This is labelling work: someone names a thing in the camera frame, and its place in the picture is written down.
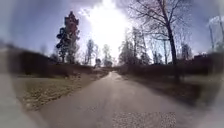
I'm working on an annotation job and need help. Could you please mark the group of distant trees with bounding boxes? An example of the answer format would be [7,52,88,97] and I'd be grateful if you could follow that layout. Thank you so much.
[83,39,114,69]

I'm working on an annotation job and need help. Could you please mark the large bare tree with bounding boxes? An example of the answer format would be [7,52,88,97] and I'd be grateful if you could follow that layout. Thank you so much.
[128,0,196,84]

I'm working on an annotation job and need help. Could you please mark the grey asphalt path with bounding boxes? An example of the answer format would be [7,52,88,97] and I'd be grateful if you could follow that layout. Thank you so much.
[31,70,204,128]

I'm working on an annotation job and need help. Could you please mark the dry grass strip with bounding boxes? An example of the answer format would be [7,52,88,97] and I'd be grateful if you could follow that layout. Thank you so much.
[14,71,111,111]

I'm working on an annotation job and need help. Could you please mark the dark hedge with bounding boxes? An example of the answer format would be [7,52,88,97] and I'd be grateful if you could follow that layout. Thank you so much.
[114,53,224,80]
[8,49,111,78]

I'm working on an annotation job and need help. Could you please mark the dry grass verge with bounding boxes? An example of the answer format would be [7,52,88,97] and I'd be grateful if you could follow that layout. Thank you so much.
[121,73,218,106]

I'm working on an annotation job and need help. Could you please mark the tall dark conifer tree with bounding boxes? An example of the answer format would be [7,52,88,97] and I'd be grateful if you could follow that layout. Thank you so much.
[55,10,81,65]

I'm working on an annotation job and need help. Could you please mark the dark bushy trees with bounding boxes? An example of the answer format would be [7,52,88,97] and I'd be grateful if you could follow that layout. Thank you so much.
[118,28,151,67]

